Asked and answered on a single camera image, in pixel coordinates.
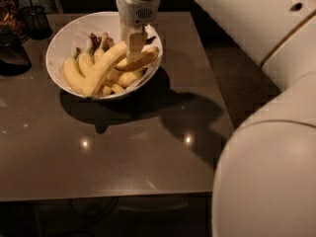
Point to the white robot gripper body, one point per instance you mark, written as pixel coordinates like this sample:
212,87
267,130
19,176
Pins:
135,11

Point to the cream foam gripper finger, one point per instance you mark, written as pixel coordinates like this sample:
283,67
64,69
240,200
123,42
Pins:
125,30
135,42

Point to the large top yellow banana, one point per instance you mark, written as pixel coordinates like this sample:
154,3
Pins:
95,77

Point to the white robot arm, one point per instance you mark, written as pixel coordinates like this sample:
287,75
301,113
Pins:
265,180

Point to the right yellow banana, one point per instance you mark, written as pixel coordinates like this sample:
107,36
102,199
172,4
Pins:
147,56

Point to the back banana with brown stem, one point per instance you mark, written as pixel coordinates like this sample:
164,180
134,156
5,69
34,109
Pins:
100,45

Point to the lower middle yellow banana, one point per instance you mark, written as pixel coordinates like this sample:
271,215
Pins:
125,79

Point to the white ceramic bowl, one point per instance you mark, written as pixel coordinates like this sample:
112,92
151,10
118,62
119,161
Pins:
76,34

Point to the bottom small yellow banana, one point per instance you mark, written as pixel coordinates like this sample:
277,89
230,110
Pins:
109,88

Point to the black mesh pen cup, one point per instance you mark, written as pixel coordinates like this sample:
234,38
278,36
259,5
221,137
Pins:
36,21

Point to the black dish at left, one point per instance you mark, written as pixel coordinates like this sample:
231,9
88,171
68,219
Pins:
13,57

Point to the dark glass jar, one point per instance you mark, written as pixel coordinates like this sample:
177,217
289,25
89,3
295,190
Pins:
10,18

